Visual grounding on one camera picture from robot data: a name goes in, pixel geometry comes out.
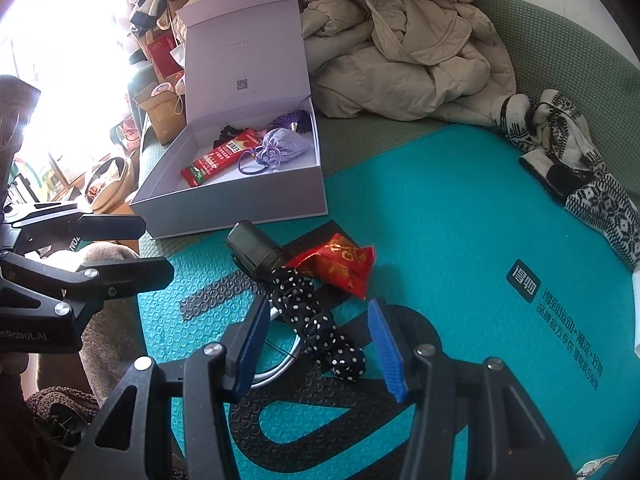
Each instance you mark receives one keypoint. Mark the purple floral sachet pouch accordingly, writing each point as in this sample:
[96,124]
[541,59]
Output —
[285,145]

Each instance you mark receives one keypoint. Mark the red gold candy packet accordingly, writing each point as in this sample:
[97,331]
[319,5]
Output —
[340,260]

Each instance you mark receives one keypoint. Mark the small orange box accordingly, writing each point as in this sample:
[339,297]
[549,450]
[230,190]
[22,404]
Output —
[177,80]

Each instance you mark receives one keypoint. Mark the white handbag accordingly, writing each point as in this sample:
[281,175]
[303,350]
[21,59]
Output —
[600,461]

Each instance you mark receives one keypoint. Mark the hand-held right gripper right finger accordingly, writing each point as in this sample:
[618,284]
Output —
[387,350]

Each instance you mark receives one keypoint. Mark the black white knit sweater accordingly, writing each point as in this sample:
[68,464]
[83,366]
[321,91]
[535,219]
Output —
[590,200]

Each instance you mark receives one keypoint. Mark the brown fleece pants leg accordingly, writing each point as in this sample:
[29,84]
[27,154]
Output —
[110,340]

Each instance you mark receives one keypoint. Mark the plain black scrunchie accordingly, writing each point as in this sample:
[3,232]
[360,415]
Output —
[227,134]

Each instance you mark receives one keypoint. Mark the teal foam mat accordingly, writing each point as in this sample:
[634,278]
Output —
[450,210]

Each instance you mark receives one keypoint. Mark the green quilted sofa cover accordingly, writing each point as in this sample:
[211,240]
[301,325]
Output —
[550,50]

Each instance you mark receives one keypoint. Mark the small black case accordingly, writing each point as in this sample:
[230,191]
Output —
[252,247]

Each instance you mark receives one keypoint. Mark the small kraft paper bag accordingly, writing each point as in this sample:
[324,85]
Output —
[160,115]

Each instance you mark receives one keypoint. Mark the white tissue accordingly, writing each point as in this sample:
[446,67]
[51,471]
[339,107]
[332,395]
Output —
[637,285]

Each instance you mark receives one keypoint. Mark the black polka dot scrunchie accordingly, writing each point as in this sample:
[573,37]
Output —
[325,330]

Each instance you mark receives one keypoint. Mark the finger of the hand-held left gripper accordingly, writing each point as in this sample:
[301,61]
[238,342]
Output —
[140,272]
[110,229]

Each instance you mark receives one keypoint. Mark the white wrapping paper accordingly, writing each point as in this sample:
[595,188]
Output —
[177,55]

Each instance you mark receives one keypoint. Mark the beige padded coat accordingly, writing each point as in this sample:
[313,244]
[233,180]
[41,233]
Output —
[410,60]

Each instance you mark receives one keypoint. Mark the white gift box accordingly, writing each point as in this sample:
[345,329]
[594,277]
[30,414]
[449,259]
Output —
[240,35]

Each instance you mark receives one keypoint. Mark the long red snack packet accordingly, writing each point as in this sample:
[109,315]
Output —
[220,157]

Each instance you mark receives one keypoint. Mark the purple tassel hair ornament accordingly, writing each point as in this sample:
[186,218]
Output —
[292,122]

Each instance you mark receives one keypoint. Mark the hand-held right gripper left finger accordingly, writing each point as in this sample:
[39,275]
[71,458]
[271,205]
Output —
[250,350]

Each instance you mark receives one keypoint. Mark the red white paper bag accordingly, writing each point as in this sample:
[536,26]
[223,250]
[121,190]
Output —
[130,132]

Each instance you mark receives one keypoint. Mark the jar with pink lid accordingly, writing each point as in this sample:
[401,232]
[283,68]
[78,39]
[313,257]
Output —
[161,89]

